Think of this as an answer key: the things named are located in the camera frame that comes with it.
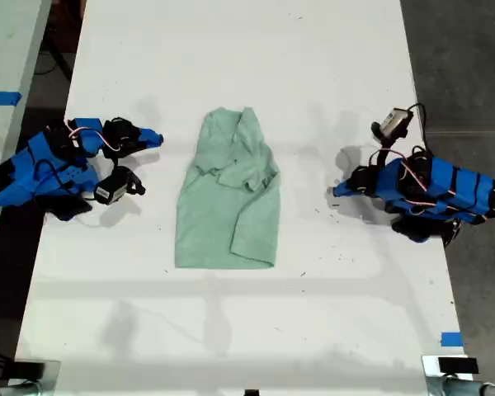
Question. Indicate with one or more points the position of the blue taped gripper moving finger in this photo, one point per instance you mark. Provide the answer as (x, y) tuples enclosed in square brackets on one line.
[(345, 193), (150, 142)]

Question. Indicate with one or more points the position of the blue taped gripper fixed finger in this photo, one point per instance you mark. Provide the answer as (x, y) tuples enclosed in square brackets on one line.
[(150, 133), (343, 186)]

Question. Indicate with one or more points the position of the pale green t-shirt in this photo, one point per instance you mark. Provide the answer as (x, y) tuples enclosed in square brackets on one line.
[(214, 222)]

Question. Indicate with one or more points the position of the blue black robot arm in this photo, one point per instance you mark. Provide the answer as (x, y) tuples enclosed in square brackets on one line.
[(445, 185), (45, 165)]

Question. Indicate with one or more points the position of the long blue tape strip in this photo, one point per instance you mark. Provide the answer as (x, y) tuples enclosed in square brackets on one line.
[(2, 98)]

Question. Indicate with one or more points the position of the pale side table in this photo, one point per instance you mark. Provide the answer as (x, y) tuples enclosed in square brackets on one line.
[(8, 49)]

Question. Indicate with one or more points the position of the short blue tape piece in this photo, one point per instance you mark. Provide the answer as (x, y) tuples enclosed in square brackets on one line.
[(451, 339)]

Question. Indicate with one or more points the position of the small black box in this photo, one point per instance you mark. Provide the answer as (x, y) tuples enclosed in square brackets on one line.
[(458, 365)]

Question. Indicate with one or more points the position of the grey metal tube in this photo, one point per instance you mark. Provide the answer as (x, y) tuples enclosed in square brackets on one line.
[(458, 387), (12, 389)]

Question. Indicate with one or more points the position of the black box with clear cover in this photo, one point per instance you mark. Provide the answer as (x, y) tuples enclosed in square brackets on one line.
[(35, 370)]

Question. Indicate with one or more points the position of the short black camera stalk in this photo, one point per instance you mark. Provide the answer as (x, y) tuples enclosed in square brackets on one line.
[(116, 163), (383, 153)]

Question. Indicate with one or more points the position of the black camera box white label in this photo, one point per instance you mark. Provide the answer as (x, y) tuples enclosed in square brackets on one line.
[(392, 121), (112, 189)]

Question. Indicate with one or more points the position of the silver metal bracket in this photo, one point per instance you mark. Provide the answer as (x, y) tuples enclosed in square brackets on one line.
[(430, 365)]

